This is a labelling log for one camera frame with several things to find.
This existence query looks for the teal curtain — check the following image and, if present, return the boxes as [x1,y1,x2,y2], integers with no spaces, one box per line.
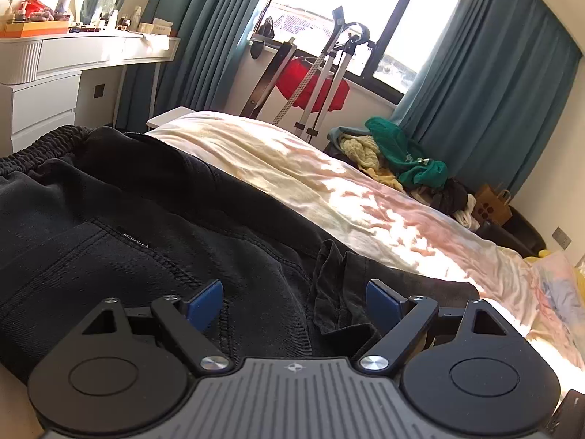
[390,0,582,193]
[114,0,260,132]

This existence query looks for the red cloth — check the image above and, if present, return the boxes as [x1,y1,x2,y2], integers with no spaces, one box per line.
[277,57,350,113]

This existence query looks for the green garment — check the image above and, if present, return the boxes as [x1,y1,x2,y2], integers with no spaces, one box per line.
[365,117,449,189]

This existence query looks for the pink tie-dye bed sheet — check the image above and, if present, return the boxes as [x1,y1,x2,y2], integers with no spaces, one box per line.
[0,110,585,439]

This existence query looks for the white bedside stool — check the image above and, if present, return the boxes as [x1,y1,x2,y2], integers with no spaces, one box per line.
[146,106,193,130]

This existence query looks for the black armchair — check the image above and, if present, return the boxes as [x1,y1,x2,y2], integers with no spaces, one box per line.
[476,207,546,258]

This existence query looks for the brown paper bag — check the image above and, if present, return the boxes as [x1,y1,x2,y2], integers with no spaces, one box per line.
[472,184,512,226]

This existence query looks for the orange box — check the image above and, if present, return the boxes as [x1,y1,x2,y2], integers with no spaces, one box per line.
[0,21,69,39]

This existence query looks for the pale yellow knit garment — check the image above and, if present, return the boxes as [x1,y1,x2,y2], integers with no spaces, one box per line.
[339,135,381,172]

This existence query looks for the left teal curtain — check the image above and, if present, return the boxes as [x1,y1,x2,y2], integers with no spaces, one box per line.
[114,0,260,132]

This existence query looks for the white dressing table with drawers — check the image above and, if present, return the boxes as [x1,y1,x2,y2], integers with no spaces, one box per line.
[1,31,180,157]

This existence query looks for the window with dark frame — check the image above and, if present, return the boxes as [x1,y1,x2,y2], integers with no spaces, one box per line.
[258,0,459,104]

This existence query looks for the black pants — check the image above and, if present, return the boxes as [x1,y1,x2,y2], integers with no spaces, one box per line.
[1,126,478,380]

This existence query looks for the right teal curtain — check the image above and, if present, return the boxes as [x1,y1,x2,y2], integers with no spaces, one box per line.
[390,0,582,193]

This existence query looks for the wall socket plate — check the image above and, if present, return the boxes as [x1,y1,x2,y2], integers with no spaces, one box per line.
[551,227,572,251]

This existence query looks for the black folded board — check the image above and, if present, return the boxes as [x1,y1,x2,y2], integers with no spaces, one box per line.
[240,38,297,119]

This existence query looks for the pastel pillow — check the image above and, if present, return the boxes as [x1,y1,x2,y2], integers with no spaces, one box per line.
[528,250,584,362]

